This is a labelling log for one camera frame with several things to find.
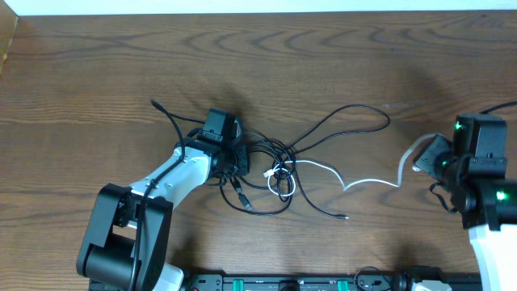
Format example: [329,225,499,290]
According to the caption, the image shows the white USB cable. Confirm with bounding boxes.
[263,133,437,198]

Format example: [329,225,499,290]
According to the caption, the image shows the black USB cable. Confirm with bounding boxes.
[201,103,392,221]

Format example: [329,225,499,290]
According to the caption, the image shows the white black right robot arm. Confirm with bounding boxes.
[414,113,516,290]

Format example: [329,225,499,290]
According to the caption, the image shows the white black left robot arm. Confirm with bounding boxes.
[76,109,250,290]

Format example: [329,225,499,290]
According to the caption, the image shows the black left camera cable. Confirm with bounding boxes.
[127,99,207,291]

